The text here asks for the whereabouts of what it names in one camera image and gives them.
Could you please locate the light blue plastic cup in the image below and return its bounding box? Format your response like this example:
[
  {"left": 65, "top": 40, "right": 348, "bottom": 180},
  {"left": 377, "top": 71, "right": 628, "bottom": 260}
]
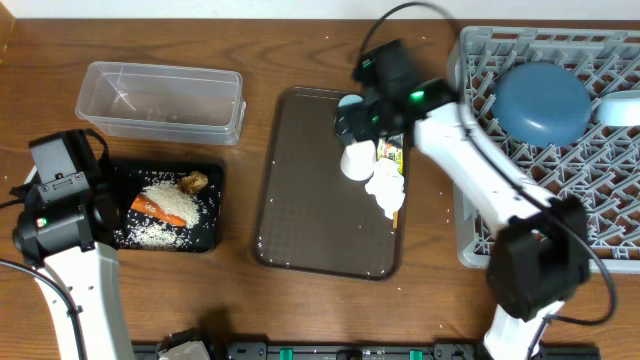
[{"left": 338, "top": 94, "right": 363, "bottom": 109}]

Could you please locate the pile of white rice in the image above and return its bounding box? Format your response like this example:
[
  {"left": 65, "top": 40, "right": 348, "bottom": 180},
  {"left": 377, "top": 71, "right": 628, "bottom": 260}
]
[{"left": 115, "top": 168, "right": 223, "bottom": 253}]

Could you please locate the orange carrot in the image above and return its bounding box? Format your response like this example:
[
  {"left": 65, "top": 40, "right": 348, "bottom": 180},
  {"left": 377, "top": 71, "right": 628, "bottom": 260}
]
[{"left": 131, "top": 195, "right": 187, "bottom": 227}]

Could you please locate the silver green snack wrapper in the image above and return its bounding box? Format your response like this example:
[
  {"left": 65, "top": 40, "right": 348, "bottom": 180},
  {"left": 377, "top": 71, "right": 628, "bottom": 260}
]
[{"left": 376, "top": 134, "right": 404, "bottom": 174}]

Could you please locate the white paper napkin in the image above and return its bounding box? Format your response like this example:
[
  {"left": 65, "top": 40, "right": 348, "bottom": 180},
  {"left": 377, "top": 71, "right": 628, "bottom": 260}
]
[{"left": 365, "top": 158, "right": 405, "bottom": 219}]

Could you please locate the brown food scrap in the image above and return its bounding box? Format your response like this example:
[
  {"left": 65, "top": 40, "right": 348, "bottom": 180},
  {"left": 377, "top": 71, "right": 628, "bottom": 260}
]
[{"left": 177, "top": 171, "right": 209, "bottom": 195}]

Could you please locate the large dark blue bowl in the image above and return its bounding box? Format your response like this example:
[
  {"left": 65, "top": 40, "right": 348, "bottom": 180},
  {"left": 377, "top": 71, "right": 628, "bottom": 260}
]
[{"left": 491, "top": 62, "right": 592, "bottom": 147}]

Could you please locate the light blue small bowl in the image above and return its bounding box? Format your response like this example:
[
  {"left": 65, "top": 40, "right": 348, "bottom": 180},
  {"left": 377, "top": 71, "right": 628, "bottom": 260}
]
[{"left": 595, "top": 90, "right": 640, "bottom": 127}]

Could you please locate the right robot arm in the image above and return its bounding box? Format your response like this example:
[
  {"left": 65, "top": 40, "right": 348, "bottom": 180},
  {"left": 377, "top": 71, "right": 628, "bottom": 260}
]
[{"left": 334, "top": 79, "right": 591, "bottom": 359}]

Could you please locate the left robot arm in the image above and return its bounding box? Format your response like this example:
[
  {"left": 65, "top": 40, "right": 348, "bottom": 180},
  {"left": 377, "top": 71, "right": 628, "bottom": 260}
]
[{"left": 14, "top": 169, "right": 135, "bottom": 359}]

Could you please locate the black waste tray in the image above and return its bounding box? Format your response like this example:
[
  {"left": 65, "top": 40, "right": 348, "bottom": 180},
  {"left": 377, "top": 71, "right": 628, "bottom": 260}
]
[{"left": 113, "top": 158, "right": 224, "bottom": 253}]

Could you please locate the grey plastic dishwasher rack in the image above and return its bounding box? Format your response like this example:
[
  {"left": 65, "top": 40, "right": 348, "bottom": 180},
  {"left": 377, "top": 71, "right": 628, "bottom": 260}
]
[{"left": 448, "top": 26, "right": 639, "bottom": 274}]

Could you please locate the dark brown serving tray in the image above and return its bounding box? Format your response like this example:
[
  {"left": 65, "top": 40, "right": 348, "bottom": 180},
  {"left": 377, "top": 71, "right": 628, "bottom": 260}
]
[{"left": 252, "top": 87, "right": 405, "bottom": 281}]

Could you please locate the clear plastic bin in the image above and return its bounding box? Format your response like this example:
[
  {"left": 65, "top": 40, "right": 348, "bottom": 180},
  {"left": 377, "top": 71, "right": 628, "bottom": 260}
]
[{"left": 75, "top": 61, "right": 246, "bottom": 145}]

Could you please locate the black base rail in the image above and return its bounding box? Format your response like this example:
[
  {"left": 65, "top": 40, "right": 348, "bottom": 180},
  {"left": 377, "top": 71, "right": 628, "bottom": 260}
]
[{"left": 132, "top": 327, "right": 601, "bottom": 360}]

